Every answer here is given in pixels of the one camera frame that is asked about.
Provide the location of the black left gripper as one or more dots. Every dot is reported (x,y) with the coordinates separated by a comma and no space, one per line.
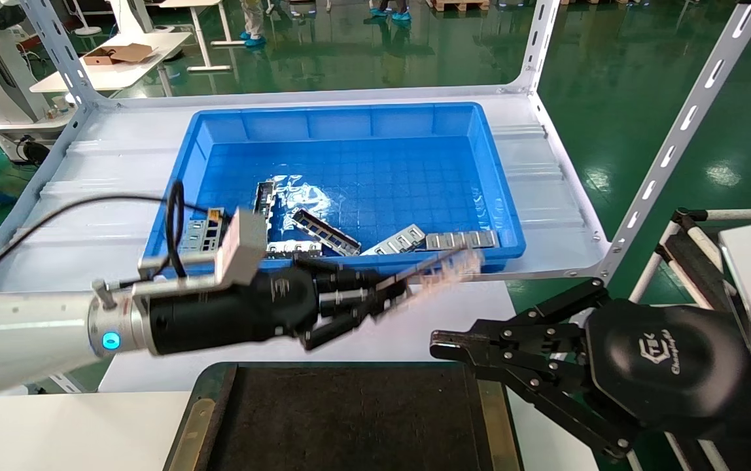
(231,317)

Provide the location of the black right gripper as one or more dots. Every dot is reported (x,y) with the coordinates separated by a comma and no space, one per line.
(663,366)

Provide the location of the long grey metal port bracket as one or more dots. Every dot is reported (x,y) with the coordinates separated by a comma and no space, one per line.
(434,271)

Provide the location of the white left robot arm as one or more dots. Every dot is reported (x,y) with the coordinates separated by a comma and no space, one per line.
(22,333)

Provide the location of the black tray with brass rim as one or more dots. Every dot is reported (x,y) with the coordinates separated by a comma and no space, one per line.
(349,418)

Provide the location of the clear plastic film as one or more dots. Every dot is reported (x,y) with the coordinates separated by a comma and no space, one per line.
(303,193)

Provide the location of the blue plastic bin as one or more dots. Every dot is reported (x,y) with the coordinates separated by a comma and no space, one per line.
(415,157)

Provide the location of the white pipe cart black shelves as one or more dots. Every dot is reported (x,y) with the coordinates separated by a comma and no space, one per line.
(748,214)

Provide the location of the white metal shelf rack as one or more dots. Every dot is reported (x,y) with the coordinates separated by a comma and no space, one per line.
(120,163)

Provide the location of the person in dark trousers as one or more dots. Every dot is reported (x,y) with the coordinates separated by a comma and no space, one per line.
(401,14)

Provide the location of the person in white trousers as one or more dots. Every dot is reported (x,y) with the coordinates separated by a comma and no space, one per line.
(254,19)

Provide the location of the wooden pallet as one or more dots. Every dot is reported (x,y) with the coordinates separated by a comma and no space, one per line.
(457,5)

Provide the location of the white table with rounded top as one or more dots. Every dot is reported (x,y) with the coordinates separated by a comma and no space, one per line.
(127,72)

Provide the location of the open flat cardboard box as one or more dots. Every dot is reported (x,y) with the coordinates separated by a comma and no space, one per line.
(133,52)

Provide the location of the black caster base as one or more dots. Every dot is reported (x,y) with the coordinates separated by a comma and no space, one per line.
(34,152)

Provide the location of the white machine base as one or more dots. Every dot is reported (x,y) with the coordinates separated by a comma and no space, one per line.
(22,85)

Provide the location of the dark long metal bracket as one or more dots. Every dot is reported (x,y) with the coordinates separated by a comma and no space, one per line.
(264,199)
(326,232)

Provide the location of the silver slotted metal bracket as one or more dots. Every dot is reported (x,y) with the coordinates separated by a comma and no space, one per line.
(401,239)

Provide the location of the flat silver tabbed bracket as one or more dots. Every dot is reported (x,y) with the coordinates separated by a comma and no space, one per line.
(460,240)

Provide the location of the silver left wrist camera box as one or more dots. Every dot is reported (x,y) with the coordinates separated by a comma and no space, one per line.
(241,245)

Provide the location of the white table with leg frame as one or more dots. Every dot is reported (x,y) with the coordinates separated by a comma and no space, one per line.
(200,39)

